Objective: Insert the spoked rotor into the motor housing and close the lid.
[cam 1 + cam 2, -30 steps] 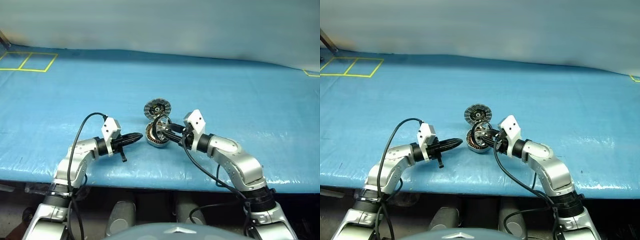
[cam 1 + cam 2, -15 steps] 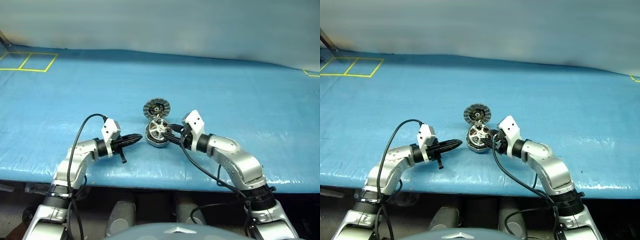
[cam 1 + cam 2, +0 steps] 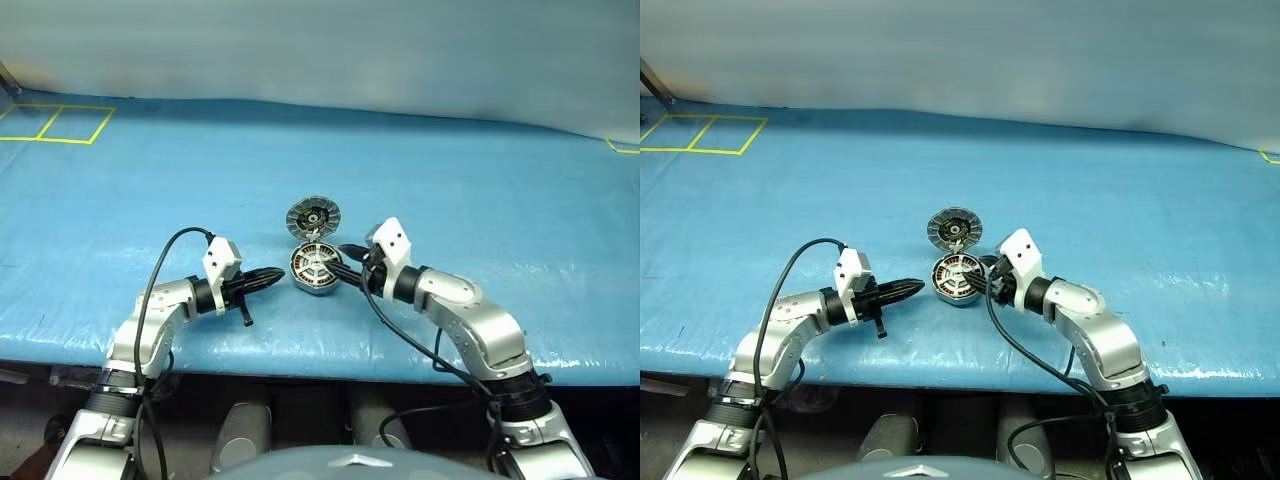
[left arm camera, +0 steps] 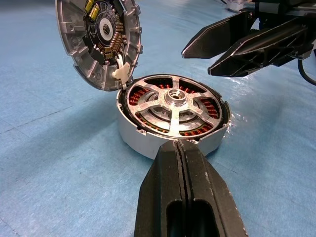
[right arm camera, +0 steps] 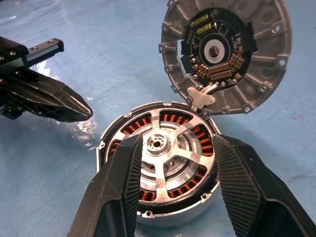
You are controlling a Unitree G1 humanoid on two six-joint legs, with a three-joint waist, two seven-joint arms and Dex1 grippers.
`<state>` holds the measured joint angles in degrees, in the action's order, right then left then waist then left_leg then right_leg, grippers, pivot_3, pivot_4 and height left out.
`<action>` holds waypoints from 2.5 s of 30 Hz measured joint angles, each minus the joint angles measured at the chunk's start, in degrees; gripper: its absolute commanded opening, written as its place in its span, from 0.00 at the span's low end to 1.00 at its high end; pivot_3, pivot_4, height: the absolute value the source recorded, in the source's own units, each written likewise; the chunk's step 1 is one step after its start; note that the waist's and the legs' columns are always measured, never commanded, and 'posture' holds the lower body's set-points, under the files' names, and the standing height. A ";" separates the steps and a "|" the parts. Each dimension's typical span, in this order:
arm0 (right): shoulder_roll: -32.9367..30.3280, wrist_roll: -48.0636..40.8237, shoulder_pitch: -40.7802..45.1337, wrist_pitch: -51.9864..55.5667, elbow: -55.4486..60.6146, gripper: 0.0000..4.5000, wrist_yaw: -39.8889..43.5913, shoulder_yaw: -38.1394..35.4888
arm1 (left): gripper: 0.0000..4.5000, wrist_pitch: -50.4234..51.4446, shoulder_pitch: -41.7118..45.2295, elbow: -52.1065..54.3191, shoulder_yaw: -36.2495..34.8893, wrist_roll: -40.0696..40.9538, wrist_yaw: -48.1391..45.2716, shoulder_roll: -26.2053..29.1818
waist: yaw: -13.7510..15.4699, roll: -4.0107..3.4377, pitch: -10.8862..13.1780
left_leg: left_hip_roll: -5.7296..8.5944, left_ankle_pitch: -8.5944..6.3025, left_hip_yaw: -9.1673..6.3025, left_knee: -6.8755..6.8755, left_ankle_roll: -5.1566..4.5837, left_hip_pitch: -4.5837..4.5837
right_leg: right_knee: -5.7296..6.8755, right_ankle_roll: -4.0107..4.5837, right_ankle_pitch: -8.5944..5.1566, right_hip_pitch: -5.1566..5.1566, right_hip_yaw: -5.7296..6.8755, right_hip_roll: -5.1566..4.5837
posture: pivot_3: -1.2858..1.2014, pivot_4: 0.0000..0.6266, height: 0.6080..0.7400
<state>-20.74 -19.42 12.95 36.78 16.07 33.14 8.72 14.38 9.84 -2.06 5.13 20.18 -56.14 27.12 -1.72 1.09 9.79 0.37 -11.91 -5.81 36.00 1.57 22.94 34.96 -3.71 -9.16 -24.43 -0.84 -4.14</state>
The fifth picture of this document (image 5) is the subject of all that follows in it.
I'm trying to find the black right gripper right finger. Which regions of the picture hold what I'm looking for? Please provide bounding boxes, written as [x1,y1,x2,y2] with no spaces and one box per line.
[212,133,316,237]

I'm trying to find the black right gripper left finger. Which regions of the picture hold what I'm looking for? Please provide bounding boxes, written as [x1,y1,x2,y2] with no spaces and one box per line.
[67,134,144,237]

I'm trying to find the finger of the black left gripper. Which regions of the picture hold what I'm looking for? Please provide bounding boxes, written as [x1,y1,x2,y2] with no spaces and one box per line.
[0,69,94,119]
[0,91,91,123]

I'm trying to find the silver spoked rotor wheel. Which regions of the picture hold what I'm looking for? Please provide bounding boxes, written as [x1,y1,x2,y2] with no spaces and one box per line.
[105,107,218,205]

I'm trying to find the motor stator housing copper coils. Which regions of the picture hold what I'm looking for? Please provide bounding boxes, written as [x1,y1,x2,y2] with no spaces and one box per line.
[95,100,221,228]

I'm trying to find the motor end cover circuit board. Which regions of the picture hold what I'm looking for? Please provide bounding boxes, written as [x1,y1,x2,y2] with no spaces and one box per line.
[158,0,292,116]

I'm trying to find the white cable clamp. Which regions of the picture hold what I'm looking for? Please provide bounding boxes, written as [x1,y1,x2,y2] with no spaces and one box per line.
[187,86,216,111]

